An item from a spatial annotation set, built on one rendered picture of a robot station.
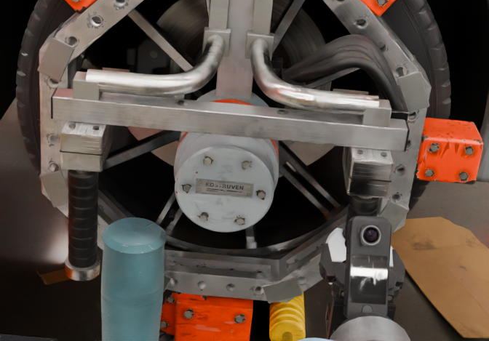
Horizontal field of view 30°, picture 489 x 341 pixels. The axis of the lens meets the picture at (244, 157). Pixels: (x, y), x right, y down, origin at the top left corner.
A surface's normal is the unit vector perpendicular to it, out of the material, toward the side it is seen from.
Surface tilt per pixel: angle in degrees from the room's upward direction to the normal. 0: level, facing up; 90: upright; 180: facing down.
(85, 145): 90
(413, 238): 12
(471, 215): 0
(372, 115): 90
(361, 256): 58
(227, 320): 90
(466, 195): 0
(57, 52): 90
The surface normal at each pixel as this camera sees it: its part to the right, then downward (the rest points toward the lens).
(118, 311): -0.36, 0.43
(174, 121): -0.03, 0.45
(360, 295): 0.05, -0.08
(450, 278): 0.11, -0.88
